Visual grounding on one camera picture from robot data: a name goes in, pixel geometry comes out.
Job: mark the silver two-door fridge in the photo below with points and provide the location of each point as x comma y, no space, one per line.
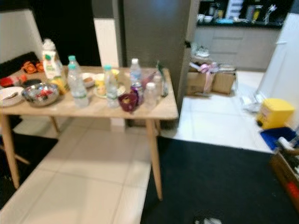
154,37

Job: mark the grey robot right leg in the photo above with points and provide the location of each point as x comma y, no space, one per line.
208,221

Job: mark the clear water bottle teal cap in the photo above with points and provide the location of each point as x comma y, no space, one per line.
110,88
72,59
77,91

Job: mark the cardboard box of rubbish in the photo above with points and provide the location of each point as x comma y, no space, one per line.
282,175

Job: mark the small clear bottle white cap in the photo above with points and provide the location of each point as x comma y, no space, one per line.
150,95

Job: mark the steel mixing bowl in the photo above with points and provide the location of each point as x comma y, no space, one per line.
30,99

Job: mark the orange black battery pack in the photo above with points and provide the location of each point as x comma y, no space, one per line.
32,67

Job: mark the white chair wooden legs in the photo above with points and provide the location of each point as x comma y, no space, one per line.
16,156

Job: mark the white floor mop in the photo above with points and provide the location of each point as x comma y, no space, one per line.
252,105

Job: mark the yellow pedal bin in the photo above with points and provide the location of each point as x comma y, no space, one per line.
275,114

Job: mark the red packet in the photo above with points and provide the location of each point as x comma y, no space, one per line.
7,81

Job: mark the pink ribbon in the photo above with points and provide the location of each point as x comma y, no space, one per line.
207,70

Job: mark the green snack packet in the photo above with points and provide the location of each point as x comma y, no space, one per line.
162,81

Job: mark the clear water bottle white cap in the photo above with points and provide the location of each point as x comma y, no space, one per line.
135,72

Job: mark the white green juice carton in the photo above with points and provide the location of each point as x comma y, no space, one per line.
51,65

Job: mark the white plate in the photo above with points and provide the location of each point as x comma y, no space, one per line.
102,96

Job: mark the purple bowl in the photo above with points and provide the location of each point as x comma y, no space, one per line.
127,103

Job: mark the large white bowl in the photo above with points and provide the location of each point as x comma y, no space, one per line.
9,100

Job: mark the olive green cloth bag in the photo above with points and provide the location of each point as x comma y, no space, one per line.
198,50

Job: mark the yellow cup noodles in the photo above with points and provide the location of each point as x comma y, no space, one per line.
99,85

